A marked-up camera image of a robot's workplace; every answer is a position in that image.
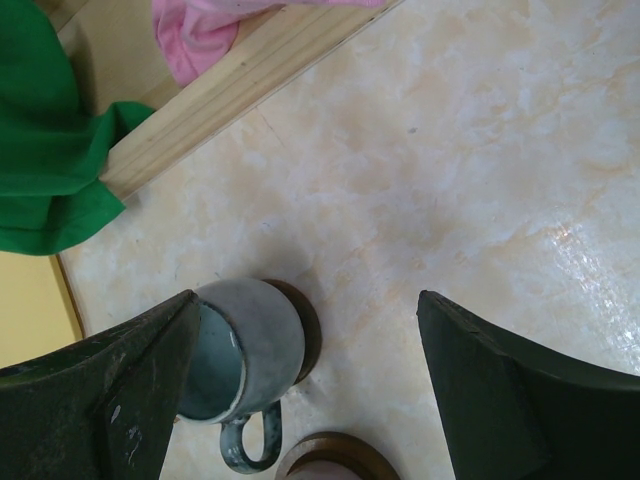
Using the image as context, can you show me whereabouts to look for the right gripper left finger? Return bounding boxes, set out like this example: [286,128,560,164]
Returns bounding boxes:
[1,290,200,479]

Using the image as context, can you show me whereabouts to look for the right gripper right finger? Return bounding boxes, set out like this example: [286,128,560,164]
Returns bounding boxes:
[417,291,639,479]

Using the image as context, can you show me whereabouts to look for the large brown wooden coaster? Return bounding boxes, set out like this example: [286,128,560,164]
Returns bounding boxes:
[275,432,400,480]

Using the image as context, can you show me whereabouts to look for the dark speckled grey mug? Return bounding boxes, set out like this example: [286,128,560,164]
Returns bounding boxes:
[178,278,305,474]

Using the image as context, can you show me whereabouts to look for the dark walnut coaster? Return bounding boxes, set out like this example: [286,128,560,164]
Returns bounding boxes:
[264,279,323,385]

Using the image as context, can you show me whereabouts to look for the purple mug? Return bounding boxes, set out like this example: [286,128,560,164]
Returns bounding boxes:
[286,460,361,480]

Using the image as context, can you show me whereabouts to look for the green shirt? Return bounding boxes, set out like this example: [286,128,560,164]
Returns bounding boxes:
[1,1,154,256]

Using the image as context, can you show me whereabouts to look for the wooden rack base tray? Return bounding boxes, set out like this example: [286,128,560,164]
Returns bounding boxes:
[1,1,391,365]

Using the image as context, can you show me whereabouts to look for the pink shirt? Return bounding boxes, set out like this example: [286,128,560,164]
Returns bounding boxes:
[151,0,389,87]

